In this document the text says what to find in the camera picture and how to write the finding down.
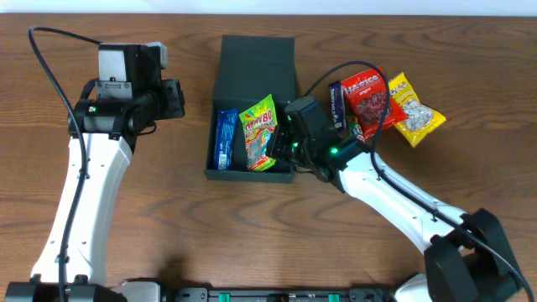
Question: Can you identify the Haribo gummy bag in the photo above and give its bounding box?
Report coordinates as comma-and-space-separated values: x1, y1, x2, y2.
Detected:
239, 94, 278, 172

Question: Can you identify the red KitKat bar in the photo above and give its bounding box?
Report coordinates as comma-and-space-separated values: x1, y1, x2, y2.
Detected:
346, 115, 365, 142

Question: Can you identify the purple Dairy Milk bar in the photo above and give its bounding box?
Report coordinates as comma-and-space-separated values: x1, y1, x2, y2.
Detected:
328, 81, 346, 132

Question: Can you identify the blue cookie packet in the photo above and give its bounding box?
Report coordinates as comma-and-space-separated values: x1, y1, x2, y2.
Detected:
213, 108, 238, 170

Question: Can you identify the dark green gift box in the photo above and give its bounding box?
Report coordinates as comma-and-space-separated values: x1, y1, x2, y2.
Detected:
204, 34, 296, 184

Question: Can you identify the red dried fruit bag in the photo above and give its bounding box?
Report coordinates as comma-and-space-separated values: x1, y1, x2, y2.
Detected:
341, 69, 408, 138

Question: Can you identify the yellow sunflower seed bag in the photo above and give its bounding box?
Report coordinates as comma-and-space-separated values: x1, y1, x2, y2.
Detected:
389, 72, 446, 148

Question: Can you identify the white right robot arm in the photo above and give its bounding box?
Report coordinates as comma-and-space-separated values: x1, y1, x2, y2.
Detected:
268, 96, 534, 301

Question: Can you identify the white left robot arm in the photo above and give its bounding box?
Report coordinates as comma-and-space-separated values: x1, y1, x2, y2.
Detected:
4, 42, 185, 301

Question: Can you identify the black mounting rail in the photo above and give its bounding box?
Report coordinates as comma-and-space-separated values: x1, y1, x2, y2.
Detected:
125, 277, 404, 302

